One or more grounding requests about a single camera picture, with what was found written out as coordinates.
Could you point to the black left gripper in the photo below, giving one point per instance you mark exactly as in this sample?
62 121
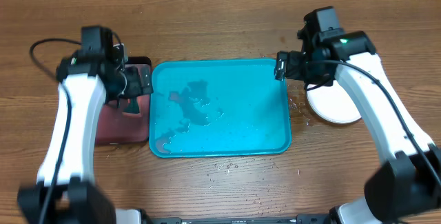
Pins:
139 86

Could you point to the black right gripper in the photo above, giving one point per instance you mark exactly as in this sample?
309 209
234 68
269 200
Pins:
281 65

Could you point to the red sponge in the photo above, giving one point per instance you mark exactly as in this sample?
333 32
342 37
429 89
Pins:
132 108

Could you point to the dark tray with red water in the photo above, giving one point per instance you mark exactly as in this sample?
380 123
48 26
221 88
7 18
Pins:
116 128

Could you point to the white pink plate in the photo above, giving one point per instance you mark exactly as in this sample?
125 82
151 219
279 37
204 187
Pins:
332 103

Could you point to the teal plastic tray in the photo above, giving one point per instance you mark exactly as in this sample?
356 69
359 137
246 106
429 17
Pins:
232 107

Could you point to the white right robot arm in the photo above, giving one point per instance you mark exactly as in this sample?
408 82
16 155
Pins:
408 180

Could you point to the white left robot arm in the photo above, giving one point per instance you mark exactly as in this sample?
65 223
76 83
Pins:
65 191

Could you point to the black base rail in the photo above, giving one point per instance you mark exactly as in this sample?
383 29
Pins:
299 219

